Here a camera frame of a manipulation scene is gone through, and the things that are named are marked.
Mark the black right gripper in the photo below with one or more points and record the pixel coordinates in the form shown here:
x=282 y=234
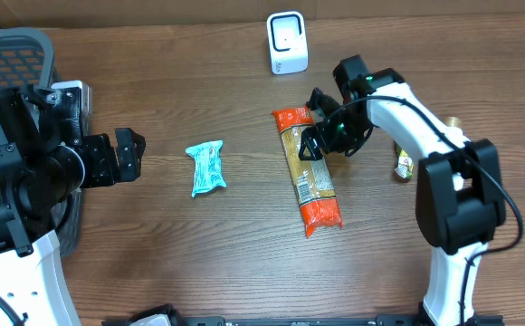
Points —
x=325 y=132

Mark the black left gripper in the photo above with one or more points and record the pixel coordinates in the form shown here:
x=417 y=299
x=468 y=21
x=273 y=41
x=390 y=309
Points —
x=100 y=148

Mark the orange spaghetti packet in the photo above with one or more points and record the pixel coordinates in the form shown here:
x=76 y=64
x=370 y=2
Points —
x=311 y=178

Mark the mint green wipes packet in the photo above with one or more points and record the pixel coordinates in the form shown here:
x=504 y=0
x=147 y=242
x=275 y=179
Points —
x=208 y=173

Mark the green snack packet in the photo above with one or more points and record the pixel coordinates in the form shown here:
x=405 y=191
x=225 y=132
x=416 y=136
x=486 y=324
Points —
x=405 y=165

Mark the white tube with gold cap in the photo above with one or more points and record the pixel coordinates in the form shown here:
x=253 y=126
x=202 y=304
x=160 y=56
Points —
x=453 y=123

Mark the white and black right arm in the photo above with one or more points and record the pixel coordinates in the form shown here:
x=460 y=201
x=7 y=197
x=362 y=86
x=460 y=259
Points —
x=459 y=199

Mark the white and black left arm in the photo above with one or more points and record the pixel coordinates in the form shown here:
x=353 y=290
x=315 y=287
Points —
x=33 y=290

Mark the white barcode scanner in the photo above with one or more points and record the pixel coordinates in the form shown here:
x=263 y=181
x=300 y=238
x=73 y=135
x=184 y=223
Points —
x=287 y=42

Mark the grey plastic shopping basket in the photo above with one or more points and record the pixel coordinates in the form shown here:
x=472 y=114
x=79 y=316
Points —
x=13 y=63

